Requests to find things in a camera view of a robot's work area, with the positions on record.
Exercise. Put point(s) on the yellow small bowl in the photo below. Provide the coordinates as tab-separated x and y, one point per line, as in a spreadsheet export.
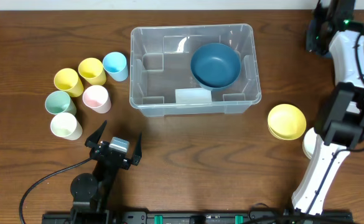
286	122

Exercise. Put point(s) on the white small bowl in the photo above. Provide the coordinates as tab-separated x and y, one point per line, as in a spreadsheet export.
309	141

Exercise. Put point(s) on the cream white plastic cup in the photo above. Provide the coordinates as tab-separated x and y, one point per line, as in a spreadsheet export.
65	125

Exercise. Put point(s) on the clear plastic storage container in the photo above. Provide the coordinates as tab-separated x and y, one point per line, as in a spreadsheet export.
160	64

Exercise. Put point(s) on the dark blue bowl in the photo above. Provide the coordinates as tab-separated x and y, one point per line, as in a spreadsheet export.
327	55
215	66

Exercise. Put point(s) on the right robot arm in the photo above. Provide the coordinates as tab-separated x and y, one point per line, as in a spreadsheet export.
339	125

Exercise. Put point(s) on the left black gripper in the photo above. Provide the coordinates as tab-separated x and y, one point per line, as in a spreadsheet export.
112	154

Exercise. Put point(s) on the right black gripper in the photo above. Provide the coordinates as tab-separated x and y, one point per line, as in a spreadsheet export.
313	38

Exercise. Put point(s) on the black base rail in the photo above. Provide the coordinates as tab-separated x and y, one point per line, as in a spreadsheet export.
253	216

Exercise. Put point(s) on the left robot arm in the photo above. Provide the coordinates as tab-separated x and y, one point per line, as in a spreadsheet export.
90	191

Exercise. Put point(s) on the yellow plastic cup upper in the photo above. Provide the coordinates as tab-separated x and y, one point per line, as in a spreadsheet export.
91	69

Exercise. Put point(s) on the white label in container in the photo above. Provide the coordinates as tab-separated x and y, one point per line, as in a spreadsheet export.
193	96

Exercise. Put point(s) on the yellow plastic cup left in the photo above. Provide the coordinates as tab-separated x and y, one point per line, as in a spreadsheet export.
67	80

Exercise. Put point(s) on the pink plastic cup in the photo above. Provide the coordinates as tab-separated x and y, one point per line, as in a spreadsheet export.
97	98

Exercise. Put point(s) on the yellow plastic cup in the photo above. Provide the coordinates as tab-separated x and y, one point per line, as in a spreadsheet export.
91	69
67	80

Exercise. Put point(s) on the mint green plastic cup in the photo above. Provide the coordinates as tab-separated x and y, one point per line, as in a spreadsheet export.
60	102

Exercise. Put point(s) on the light blue plastic cup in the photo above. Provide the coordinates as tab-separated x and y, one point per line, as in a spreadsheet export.
115	64

